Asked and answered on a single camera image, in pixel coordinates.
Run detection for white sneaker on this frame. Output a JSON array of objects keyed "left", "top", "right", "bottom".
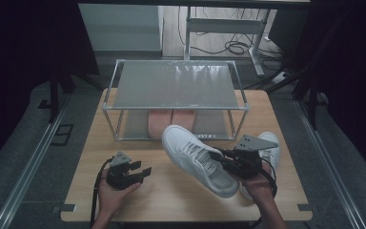
[
  {"left": 238, "top": 131, "right": 281, "bottom": 201},
  {"left": 161, "top": 124, "right": 241, "bottom": 198}
]

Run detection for white power strip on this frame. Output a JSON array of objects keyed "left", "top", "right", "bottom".
[{"left": 271, "top": 71, "right": 291, "bottom": 85}]

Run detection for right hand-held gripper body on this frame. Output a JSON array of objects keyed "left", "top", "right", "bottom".
[{"left": 225, "top": 134, "right": 279, "bottom": 179}]

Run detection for white desk frame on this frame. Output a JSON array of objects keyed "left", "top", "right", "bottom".
[{"left": 184, "top": 6, "right": 272, "bottom": 78}]

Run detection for aluminium floor rail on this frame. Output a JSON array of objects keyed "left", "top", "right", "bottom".
[
  {"left": 0, "top": 94, "right": 71, "bottom": 229},
  {"left": 294, "top": 98, "right": 366, "bottom": 229}
]

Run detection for black metal stand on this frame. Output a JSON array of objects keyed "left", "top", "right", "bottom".
[
  {"left": 37, "top": 71, "right": 105, "bottom": 124},
  {"left": 244, "top": 63, "right": 329, "bottom": 130}
]

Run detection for dark crossbar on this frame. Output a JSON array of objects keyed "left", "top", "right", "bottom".
[{"left": 77, "top": 0, "right": 311, "bottom": 10}]

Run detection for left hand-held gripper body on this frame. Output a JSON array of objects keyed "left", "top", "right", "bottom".
[{"left": 106, "top": 151, "right": 142, "bottom": 191}]

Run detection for grey two-tier shoe rack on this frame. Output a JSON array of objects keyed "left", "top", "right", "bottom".
[{"left": 101, "top": 58, "right": 252, "bottom": 141}]

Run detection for white cabinet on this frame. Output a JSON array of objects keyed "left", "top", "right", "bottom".
[{"left": 77, "top": 3, "right": 164, "bottom": 52}]

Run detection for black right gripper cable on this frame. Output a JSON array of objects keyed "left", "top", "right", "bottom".
[{"left": 260, "top": 157, "right": 279, "bottom": 198}]

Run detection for pink slipper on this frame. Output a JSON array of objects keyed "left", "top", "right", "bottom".
[
  {"left": 147, "top": 109, "right": 173, "bottom": 139},
  {"left": 171, "top": 109, "right": 198, "bottom": 132}
]

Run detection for dark curtain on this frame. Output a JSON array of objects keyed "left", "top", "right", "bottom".
[
  {"left": 298, "top": 0, "right": 366, "bottom": 179},
  {"left": 0, "top": 0, "right": 100, "bottom": 176}
]

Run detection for person's right hand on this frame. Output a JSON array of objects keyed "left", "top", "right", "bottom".
[{"left": 239, "top": 163, "right": 275, "bottom": 201}]

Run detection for black floor cables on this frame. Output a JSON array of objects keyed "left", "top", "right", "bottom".
[{"left": 177, "top": 6, "right": 284, "bottom": 62}]

